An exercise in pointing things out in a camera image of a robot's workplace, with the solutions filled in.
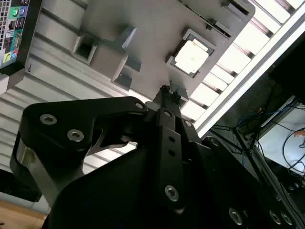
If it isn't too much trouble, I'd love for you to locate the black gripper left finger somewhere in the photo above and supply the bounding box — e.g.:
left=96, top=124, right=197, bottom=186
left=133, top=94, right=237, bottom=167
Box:
left=10, top=85, right=186, bottom=215

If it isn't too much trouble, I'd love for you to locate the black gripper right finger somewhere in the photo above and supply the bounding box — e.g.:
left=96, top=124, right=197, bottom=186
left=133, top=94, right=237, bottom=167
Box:
left=172, top=90, right=201, bottom=166

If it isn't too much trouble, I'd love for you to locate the silver green CPU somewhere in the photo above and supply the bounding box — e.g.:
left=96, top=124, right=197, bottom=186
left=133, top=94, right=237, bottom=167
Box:
left=173, top=39, right=215, bottom=75

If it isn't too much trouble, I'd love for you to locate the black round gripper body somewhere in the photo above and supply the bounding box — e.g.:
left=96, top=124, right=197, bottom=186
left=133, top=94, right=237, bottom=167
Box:
left=42, top=135, right=296, bottom=229

